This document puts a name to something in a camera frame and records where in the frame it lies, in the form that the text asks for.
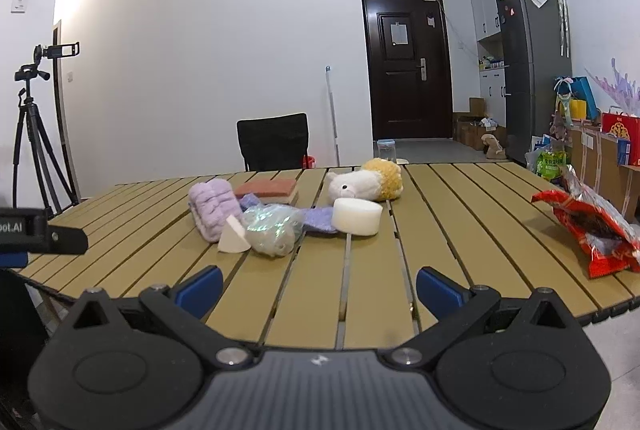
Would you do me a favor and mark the white and yellow plush dog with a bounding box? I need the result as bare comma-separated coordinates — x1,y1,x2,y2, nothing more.
326,158,404,204

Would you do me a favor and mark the blue pet feeder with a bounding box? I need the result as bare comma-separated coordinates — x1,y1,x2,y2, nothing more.
376,138,397,162

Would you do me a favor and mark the grey refrigerator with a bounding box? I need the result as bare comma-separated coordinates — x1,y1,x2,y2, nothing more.
496,0,572,164

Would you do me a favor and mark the white mop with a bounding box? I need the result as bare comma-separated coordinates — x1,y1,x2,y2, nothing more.
324,65,341,167

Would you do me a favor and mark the green snack bag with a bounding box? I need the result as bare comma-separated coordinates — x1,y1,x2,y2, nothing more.
535,150,567,182

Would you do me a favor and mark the black folding chair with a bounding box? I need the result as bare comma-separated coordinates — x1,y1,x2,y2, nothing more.
236,112,309,172

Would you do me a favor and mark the orange scrub sponge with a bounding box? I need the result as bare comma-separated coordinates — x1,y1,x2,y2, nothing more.
234,179,298,205

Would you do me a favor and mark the iridescent plastic bag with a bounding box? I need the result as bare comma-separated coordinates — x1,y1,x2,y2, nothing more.
241,204,305,258

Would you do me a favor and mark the lilac fluffy towel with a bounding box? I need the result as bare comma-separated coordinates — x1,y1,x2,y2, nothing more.
188,178,242,244

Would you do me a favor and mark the tan folding slat table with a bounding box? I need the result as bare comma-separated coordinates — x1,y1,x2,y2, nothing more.
21,162,639,349

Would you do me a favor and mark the cardboard box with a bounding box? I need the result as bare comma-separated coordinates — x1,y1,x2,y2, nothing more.
570,127,639,222

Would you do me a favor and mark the red gift bag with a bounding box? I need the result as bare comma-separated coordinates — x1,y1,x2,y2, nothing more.
602,112,640,167

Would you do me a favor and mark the dark wooden door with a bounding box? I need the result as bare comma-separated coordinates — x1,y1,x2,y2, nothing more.
362,0,454,140

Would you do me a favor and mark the purple knit cloth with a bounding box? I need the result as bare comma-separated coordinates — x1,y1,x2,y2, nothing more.
239,194,337,234

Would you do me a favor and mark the white wedge sponge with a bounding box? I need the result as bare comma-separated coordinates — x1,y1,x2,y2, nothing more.
218,216,250,254

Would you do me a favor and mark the red snack bag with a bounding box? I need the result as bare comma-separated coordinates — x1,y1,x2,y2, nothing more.
530,166,639,278

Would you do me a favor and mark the white round sponge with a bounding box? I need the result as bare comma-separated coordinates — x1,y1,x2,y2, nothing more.
331,198,383,237

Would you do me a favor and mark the black camera tripod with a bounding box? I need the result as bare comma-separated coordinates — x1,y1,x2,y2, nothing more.
12,42,80,218

